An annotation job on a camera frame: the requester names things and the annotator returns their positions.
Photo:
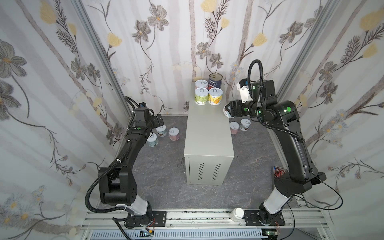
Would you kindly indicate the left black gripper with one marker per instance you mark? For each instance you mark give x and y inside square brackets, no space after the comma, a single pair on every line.
[154,119]

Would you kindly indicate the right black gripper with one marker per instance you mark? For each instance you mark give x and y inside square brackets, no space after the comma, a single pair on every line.
[232,108]

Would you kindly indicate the teal label can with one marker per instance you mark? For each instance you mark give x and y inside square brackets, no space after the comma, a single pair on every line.
[152,140]

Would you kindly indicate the yellow label can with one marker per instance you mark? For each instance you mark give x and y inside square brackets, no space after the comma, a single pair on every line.
[215,96]

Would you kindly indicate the blue red tomato can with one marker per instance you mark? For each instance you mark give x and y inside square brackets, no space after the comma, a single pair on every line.
[215,81]

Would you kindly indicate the green label can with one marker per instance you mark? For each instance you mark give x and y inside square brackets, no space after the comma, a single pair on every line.
[201,96]

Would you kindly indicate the pink white can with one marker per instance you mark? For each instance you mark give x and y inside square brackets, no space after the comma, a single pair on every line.
[201,84]

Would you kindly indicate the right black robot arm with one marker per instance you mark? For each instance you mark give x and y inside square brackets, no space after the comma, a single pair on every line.
[259,101]

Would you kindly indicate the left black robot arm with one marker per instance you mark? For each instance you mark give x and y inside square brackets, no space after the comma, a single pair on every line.
[116,183]

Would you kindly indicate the dark label can left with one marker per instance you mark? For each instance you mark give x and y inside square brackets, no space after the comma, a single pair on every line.
[162,131]

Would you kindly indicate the white dark can right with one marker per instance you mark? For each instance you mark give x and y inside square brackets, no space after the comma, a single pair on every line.
[245,124]

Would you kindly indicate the pink can right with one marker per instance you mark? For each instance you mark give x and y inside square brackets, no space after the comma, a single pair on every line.
[234,128]

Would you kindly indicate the pink label can left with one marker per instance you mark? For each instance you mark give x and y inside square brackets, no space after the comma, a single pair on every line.
[174,134]

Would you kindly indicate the grey metal cabinet box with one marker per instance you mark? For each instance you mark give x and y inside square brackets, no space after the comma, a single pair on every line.
[209,148]

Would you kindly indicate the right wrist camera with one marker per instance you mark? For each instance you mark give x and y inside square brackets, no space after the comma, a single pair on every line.
[243,88]

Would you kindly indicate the red handled scissors package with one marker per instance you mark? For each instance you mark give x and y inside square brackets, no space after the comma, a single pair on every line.
[278,172]

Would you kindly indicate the aluminium rail frame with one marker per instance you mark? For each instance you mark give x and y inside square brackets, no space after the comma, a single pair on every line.
[292,224]

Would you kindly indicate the white cable duct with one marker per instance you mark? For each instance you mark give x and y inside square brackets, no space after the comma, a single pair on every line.
[197,234]

